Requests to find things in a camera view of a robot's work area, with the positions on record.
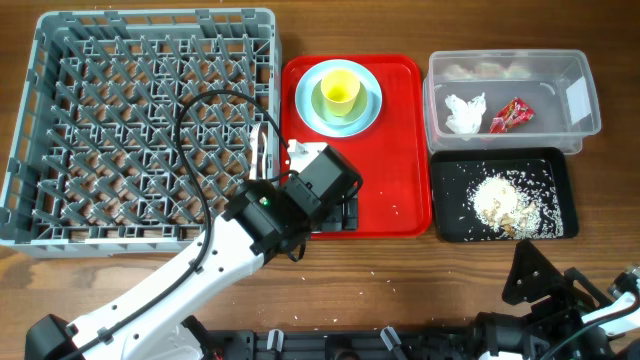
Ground white plastic spoon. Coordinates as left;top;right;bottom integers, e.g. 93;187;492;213
258;132;268;179

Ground yellow plastic cup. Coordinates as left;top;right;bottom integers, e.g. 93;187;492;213
321;68;361;116

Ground white napkin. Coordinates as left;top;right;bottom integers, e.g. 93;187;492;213
445;93;486;134

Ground rice food scraps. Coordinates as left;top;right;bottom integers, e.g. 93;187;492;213
458;170;565;242

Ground red snack wrapper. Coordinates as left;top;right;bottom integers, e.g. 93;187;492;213
489;97;536;134

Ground white plastic fork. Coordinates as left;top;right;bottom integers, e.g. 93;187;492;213
249;124;261;180

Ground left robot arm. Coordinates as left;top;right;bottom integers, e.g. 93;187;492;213
24;146;363;359

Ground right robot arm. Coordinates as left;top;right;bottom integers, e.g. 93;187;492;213
471;240;639;360

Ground black waste tray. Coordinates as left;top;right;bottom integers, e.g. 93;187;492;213
431;147;579;243

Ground clear plastic waste bin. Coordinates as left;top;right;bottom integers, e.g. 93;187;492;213
423;49;602;154

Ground grey plastic dishwasher rack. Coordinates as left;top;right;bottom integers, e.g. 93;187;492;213
1;8;282;258

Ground red plastic serving tray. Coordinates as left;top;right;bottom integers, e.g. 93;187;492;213
281;54;432;240

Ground light green small bowl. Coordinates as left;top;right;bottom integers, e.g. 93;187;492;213
311;83;368;126

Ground light blue plate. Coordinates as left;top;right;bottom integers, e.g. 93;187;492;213
295;59;382;138

